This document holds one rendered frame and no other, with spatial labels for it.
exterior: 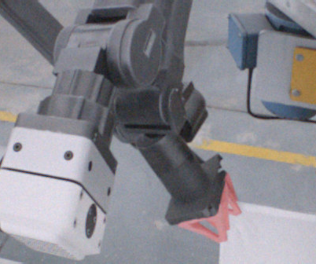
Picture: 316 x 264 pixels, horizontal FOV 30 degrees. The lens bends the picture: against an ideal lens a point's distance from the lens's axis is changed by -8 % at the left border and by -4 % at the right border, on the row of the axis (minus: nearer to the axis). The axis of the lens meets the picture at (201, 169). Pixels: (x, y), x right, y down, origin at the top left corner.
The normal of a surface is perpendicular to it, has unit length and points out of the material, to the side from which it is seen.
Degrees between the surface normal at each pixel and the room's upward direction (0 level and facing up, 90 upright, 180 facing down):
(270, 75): 90
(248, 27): 1
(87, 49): 33
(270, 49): 90
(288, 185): 0
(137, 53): 77
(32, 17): 46
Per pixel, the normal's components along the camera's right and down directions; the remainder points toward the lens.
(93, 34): -0.33, -0.41
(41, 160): -0.09, -0.33
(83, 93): 0.24, -0.25
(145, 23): 0.92, 0.07
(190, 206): -0.47, -0.71
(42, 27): 0.47, -0.14
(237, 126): 0.02, -0.75
